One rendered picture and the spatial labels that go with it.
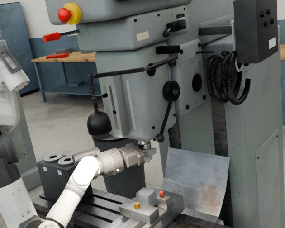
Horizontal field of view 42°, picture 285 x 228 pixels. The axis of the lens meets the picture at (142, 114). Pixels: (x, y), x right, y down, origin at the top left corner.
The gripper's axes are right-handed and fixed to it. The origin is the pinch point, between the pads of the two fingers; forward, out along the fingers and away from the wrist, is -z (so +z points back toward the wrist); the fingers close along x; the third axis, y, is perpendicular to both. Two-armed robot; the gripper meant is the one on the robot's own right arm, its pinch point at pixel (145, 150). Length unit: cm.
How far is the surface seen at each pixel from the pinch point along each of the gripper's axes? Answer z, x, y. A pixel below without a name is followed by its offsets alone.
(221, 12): -49, 11, -44
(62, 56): -122, 562, 31
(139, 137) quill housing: 5.7, -9.1, -9.7
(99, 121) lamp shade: 21.1, -16.5, -21.6
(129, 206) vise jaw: 8.6, 3.3, 21.9
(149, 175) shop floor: -93, 198, 123
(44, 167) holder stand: 29, 51, 16
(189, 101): -18.7, -4.4, -15.3
